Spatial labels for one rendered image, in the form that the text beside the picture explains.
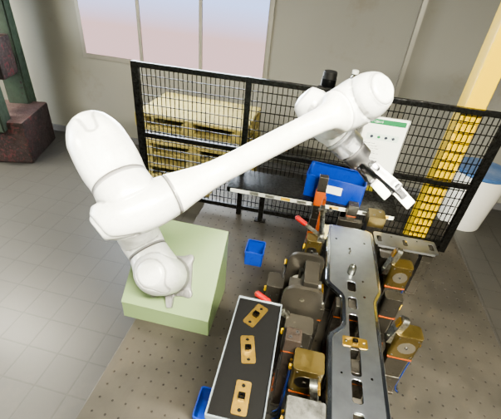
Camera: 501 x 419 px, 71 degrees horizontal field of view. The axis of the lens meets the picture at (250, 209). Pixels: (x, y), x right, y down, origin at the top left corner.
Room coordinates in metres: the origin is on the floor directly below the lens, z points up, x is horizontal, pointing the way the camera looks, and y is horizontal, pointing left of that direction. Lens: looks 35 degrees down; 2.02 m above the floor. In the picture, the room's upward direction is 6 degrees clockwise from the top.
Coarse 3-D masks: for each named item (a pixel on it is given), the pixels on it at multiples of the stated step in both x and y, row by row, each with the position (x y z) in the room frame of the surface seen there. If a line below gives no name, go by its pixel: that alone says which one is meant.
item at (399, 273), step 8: (392, 264) 1.11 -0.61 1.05; (400, 264) 1.12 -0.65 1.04; (408, 264) 1.12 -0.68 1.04; (392, 272) 1.10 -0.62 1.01; (400, 272) 1.10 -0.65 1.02; (408, 272) 1.09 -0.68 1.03; (384, 280) 1.12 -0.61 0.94; (392, 280) 1.10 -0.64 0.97; (400, 280) 1.09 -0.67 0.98; (408, 280) 1.10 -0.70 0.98; (384, 288) 1.11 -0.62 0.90; (392, 288) 1.10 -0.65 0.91; (400, 288) 1.09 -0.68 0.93
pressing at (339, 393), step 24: (336, 240) 1.29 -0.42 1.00; (360, 240) 1.31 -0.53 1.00; (336, 264) 1.12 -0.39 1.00; (360, 264) 1.14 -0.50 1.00; (336, 288) 0.98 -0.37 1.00; (360, 288) 1.00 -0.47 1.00; (360, 312) 0.88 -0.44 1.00; (336, 336) 0.76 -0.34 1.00; (360, 336) 0.77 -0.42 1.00; (336, 360) 0.67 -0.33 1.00; (360, 360) 0.68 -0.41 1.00; (336, 384) 0.59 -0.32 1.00; (384, 384) 0.61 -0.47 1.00; (336, 408) 0.52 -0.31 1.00; (360, 408) 0.53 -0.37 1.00; (384, 408) 0.53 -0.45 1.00
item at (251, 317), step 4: (260, 304) 0.73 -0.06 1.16; (256, 308) 0.71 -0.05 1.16; (264, 308) 0.71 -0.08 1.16; (252, 312) 0.70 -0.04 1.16; (256, 312) 0.69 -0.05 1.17; (260, 312) 0.70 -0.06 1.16; (264, 312) 0.70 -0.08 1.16; (248, 316) 0.68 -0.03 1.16; (252, 316) 0.68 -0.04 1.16; (256, 316) 0.68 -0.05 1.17; (260, 316) 0.69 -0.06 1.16; (244, 320) 0.66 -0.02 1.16; (248, 320) 0.67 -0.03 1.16; (252, 320) 0.67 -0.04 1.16; (256, 320) 0.67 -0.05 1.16; (248, 324) 0.65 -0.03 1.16; (252, 324) 0.65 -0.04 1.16
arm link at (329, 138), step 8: (312, 88) 0.96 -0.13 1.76; (304, 96) 0.94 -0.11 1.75; (312, 96) 0.93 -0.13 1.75; (320, 96) 0.94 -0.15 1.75; (296, 104) 0.95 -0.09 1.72; (304, 104) 0.93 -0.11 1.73; (312, 104) 0.92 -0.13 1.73; (320, 104) 0.91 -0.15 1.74; (296, 112) 0.95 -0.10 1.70; (304, 112) 0.93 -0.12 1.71; (320, 136) 0.92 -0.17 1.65; (328, 136) 0.90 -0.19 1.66; (336, 136) 0.90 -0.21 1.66; (328, 144) 0.92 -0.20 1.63
